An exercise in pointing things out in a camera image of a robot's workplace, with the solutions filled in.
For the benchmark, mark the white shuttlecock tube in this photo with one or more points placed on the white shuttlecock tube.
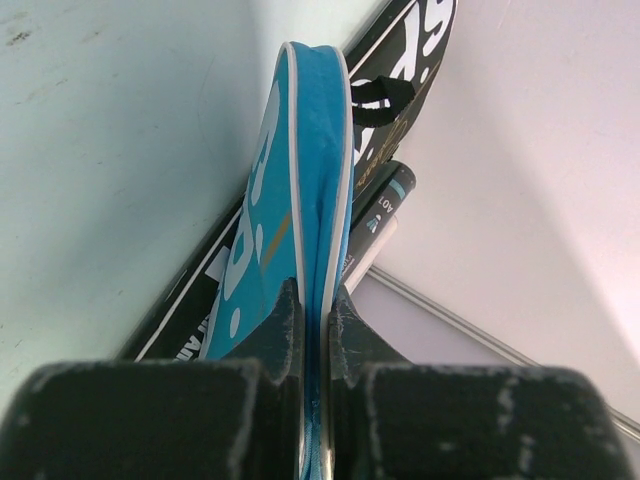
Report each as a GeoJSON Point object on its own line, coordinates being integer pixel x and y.
{"type": "Point", "coordinates": [377, 250]}

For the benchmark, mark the blue racket bag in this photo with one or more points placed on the blue racket bag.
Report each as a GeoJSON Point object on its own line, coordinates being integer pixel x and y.
{"type": "Point", "coordinates": [294, 224]}

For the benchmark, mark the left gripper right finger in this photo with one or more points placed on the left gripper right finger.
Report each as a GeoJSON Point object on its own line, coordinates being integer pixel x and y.
{"type": "Point", "coordinates": [393, 419]}

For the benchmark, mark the black shuttlecock tube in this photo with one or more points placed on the black shuttlecock tube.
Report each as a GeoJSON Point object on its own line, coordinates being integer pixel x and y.
{"type": "Point", "coordinates": [373, 209]}

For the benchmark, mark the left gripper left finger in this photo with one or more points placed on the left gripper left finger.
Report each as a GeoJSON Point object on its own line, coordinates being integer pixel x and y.
{"type": "Point", "coordinates": [235, 418]}

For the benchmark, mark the black racket bag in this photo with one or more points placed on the black racket bag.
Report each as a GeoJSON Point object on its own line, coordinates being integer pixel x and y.
{"type": "Point", "coordinates": [407, 41]}

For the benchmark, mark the right frame post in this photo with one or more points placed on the right frame post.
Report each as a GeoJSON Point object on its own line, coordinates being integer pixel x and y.
{"type": "Point", "coordinates": [468, 328]}

